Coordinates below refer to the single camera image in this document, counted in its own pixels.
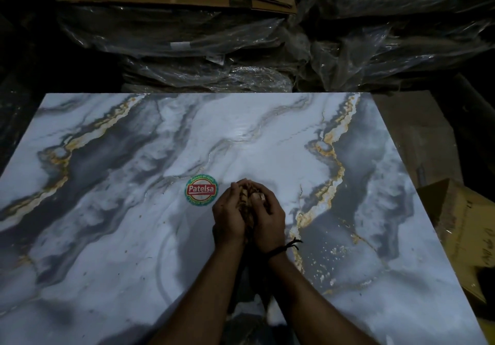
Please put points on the scattered sawdust crumbs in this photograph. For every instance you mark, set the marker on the scattered sawdust crumbs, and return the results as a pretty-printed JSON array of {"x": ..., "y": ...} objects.
[{"x": 328, "y": 257}]

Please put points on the brown cardboard box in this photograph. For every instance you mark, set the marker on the brown cardboard box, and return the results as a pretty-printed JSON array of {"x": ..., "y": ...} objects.
[{"x": 460, "y": 232}]

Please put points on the person's left forearm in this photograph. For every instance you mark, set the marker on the person's left forearm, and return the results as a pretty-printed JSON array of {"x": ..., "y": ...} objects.
[{"x": 209, "y": 290}]

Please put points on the person's right forearm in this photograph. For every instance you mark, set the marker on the person's right forearm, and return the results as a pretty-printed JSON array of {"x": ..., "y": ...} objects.
[{"x": 305, "y": 298}]

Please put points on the round red green sticker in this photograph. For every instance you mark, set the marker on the round red green sticker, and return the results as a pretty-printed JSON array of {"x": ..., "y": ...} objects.
[{"x": 201, "y": 190}]

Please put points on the flat brown cardboard sheet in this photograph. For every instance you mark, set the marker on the flat brown cardboard sheet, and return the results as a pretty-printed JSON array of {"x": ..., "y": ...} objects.
[{"x": 417, "y": 136}]

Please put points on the white grey gold marble tile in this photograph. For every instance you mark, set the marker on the white grey gold marble tile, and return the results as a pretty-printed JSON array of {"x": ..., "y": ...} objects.
[{"x": 116, "y": 209}]

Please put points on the person's right fingers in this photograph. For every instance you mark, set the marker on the person's right fingers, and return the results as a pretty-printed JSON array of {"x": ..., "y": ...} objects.
[{"x": 267, "y": 201}]

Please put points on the plastic-wrapped dark bundle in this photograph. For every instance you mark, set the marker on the plastic-wrapped dark bundle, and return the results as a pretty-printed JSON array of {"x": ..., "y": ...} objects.
[
  {"x": 394, "y": 27},
  {"x": 174, "y": 47}
]

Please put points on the person's left fingers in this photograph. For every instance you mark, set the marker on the person's left fingers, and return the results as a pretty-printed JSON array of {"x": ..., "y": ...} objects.
[{"x": 232, "y": 196}]

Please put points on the black wrist thread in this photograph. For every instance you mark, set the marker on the black wrist thread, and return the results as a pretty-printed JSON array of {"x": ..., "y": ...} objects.
[{"x": 284, "y": 249}]

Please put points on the person's right hand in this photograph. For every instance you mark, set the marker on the person's right hand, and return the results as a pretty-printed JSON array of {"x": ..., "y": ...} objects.
[{"x": 270, "y": 225}]

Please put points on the person's left hand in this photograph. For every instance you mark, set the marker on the person's left hand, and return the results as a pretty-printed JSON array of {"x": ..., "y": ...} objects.
[{"x": 228, "y": 217}]

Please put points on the handful of sawdust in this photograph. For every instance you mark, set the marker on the handful of sawdust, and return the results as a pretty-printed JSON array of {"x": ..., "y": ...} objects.
[{"x": 247, "y": 196}]

